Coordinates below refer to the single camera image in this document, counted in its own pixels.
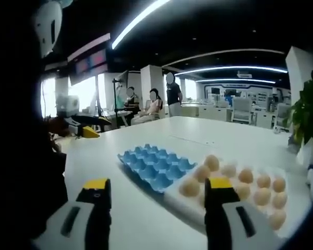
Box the green potted plant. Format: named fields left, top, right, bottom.
left=283, top=70, right=313, bottom=157

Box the black tripod stand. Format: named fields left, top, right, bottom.
left=111, top=70, right=129, bottom=129

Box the white plant pot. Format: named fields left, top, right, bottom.
left=296, top=142, right=313, bottom=168

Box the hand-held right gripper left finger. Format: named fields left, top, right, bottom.
left=32, top=178, right=112, bottom=250

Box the person's left hand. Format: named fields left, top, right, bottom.
left=49, top=117, right=69, bottom=139

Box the curved ceiling light strip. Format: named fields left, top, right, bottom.
left=173, top=65, right=288, bottom=77

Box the hanging display screen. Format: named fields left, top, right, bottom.
left=67, top=48, right=108, bottom=77

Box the white table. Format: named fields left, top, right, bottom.
left=32, top=116, right=313, bottom=250

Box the blue egg tray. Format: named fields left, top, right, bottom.
left=117, top=143, right=198, bottom=194

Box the grey office chair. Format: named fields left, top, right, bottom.
left=232, top=97, right=254, bottom=123

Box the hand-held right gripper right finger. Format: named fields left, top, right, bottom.
left=204, top=176, right=286, bottom=250

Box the white tray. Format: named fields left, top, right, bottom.
left=163, top=161, right=289, bottom=234

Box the person's dark clothing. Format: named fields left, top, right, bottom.
left=0, top=78, right=69, bottom=240

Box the group of brown eggs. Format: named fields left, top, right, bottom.
left=178, top=155, right=287, bottom=231

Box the long ceiling light strip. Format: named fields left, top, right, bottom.
left=111, top=0, right=172, bottom=50

